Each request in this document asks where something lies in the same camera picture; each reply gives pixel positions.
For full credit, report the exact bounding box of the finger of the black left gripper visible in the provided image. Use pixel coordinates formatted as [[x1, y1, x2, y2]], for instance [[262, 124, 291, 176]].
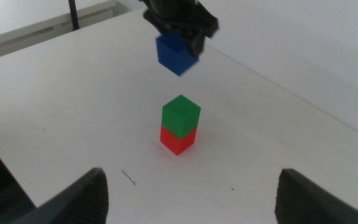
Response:
[[143, 11, 167, 35], [181, 30, 206, 58]]

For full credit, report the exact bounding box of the blue cube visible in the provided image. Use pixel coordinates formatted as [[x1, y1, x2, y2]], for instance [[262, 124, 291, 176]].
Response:
[[155, 30, 200, 77]]

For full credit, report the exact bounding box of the green cube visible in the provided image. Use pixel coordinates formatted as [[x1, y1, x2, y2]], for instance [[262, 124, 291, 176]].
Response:
[[161, 94, 202, 140]]

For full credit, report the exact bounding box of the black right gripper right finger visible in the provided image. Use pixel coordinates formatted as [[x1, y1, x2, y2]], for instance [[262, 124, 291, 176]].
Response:
[[274, 168, 358, 224]]

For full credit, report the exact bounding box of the black pole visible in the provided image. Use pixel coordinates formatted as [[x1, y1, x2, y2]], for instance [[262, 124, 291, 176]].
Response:
[[68, 0, 81, 32]]

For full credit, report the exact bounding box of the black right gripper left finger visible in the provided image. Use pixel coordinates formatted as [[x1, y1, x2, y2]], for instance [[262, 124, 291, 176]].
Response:
[[11, 167, 109, 224]]

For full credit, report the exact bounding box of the red cube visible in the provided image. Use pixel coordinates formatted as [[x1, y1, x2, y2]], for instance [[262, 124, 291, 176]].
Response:
[[160, 125, 198, 156]]

